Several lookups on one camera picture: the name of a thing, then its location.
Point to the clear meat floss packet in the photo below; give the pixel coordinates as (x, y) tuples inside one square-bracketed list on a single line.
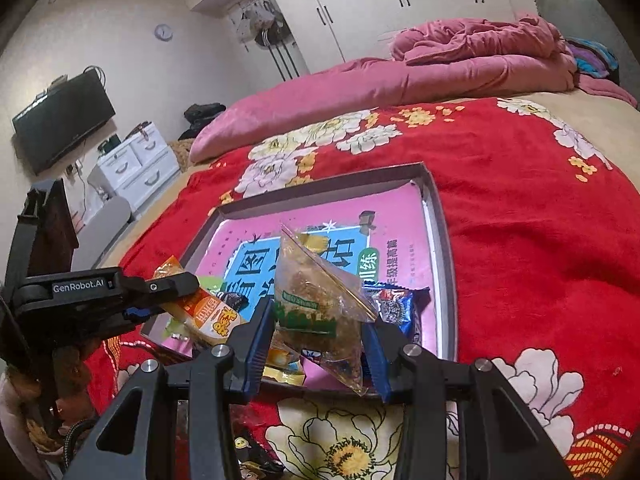
[(320, 308)]

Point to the blue oreo cookie packet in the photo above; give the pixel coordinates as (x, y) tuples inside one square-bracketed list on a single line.
[(399, 306)]

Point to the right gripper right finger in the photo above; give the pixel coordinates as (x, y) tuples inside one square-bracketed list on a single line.
[(382, 345)]

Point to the grey padded headboard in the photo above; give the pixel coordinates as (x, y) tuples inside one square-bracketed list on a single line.
[(576, 18)]

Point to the round wall clock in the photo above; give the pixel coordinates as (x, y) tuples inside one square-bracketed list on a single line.
[(163, 32)]

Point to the yellow cartoon snack packet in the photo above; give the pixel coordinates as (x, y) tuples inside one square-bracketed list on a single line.
[(283, 364)]

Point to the dark shallow box tray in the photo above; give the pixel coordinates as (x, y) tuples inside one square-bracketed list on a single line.
[(320, 269)]

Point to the hanging bags on door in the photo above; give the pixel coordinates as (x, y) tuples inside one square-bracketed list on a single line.
[(259, 24)]

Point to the black wall television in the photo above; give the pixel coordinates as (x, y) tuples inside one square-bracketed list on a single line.
[(61, 118)]

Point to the colourful folded clothes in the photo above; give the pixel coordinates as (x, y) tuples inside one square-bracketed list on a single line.
[(594, 59)]

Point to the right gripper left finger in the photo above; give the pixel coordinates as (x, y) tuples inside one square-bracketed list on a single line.
[(250, 343)]

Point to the black green pea packet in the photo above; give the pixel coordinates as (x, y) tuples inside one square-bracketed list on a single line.
[(254, 460)]

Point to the white drawer cabinet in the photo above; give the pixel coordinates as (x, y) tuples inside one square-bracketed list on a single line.
[(137, 168)]

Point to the pink and blue book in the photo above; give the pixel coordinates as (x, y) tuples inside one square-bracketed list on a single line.
[(320, 269)]

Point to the black clothes pile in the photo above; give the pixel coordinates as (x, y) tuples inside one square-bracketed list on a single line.
[(199, 116)]

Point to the tan bed sheet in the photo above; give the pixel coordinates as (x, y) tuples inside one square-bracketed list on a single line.
[(611, 125)]

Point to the green milk snack packet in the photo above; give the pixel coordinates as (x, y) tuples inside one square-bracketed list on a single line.
[(212, 284)]

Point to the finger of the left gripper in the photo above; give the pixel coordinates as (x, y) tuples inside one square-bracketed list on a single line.
[(165, 287)]

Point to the orange cracker packet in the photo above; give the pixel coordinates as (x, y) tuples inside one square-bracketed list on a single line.
[(200, 317)]

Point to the pink quilt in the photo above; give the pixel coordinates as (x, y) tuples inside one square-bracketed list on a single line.
[(437, 60)]

